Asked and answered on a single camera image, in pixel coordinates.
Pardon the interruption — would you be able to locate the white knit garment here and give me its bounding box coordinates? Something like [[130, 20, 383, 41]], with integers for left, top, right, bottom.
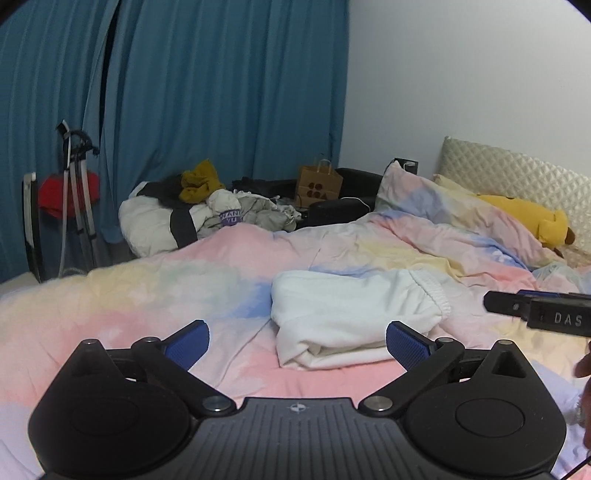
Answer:
[[270, 269, 454, 370]]

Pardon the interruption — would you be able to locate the person right hand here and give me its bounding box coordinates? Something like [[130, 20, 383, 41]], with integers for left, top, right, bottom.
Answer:
[[573, 345, 591, 450]]

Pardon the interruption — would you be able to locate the yellow plush toy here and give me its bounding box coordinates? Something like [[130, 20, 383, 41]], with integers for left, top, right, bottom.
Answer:
[[478, 194, 576, 253]]

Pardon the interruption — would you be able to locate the cream quilted headboard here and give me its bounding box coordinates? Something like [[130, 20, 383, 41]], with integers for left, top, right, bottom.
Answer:
[[439, 136, 590, 238]]

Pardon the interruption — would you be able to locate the white puffy jacket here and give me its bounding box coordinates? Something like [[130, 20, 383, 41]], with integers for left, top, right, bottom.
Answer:
[[117, 180, 223, 258]]

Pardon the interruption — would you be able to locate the black metal stand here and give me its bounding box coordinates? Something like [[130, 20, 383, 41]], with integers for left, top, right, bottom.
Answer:
[[56, 120, 100, 278]]

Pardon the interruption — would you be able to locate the grey white crumpled garment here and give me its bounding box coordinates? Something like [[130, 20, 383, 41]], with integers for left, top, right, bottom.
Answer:
[[197, 189, 301, 240]]

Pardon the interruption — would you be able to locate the mustard yellow garment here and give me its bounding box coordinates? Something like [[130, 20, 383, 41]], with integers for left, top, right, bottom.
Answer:
[[178, 159, 225, 204]]

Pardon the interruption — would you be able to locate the black bedside sofa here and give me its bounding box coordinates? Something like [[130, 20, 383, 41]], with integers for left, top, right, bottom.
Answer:
[[231, 168, 382, 229]]

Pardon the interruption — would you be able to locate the brown paper bag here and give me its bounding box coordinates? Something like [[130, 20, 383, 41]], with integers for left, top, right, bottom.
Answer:
[[294, 159, 342, 208]]

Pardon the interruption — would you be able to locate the red cloth on stand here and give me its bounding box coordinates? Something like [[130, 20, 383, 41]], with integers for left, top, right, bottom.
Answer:
[[38, 171, 100, 219]]

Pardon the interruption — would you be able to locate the blue curtain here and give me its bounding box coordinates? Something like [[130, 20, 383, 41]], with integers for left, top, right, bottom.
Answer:
[[1, 1, 349, 279]]

